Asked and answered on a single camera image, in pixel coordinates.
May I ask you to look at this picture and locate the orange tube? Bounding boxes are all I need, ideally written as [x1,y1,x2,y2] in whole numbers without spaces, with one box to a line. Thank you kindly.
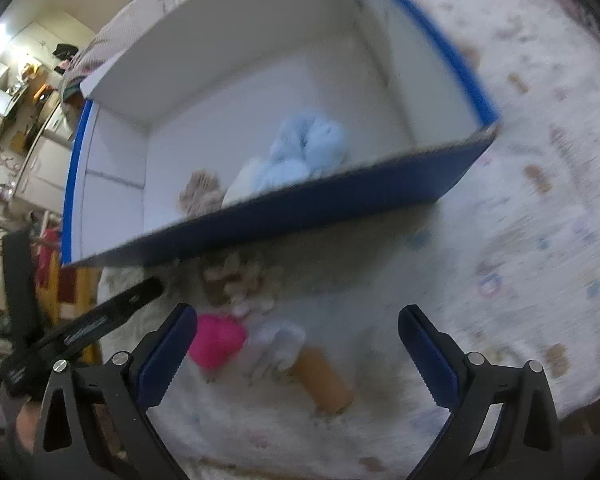
[290,347,355,416]

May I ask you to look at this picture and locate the red fabric item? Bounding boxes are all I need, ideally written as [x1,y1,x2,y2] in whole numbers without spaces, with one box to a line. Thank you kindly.
[34,227,63,288]

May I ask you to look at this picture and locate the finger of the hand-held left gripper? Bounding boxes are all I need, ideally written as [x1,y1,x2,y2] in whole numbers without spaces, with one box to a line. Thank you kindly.
[2,232,46,351]
[30,276,165,361]

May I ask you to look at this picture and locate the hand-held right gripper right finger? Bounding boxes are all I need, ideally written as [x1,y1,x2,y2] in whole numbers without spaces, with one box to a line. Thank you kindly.
[397,304,565,480]

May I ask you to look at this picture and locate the grey-beige quilt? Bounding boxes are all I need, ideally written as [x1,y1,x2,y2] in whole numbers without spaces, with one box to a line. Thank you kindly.
[60,0,221,106]

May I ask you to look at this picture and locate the beige lace scrunchie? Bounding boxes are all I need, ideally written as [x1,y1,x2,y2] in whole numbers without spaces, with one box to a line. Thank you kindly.
[200,255,271,318]

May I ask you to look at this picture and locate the blue and white cardboard box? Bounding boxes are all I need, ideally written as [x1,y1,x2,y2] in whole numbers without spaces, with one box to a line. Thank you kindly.
[60,0,501,268]

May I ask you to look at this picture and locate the white base cabinet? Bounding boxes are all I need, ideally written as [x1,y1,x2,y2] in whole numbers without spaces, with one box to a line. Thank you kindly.
[15,105,76,211]

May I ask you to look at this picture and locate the white pouch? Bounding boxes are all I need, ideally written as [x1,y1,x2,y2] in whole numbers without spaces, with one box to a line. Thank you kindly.
[245,321,307,378]

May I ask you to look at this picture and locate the cream scrunchie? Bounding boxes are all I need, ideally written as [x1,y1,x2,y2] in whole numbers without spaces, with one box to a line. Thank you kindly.
[177,170,226,218]

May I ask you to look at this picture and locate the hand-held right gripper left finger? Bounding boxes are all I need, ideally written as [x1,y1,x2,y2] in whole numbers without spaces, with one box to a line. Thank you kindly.
[32,303,198,480]

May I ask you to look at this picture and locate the pink ball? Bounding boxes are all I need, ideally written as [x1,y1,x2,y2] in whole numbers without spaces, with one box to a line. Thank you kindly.
[187,312,247,372]

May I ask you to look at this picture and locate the white sock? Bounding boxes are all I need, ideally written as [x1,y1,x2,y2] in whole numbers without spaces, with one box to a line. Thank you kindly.
[222,157,271,208]

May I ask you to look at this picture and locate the light blue towel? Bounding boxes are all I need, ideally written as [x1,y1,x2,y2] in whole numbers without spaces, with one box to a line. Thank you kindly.
[252,112,348,193]

